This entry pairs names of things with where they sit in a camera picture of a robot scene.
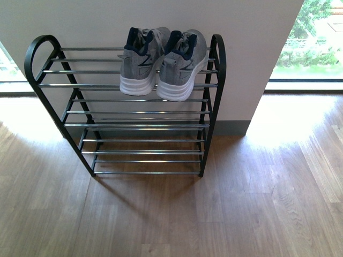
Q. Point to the grey sneaker white sole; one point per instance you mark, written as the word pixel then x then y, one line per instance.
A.
pixel 185 56

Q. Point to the black metal shoe rack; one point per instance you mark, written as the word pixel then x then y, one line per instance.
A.
pixel 118 135

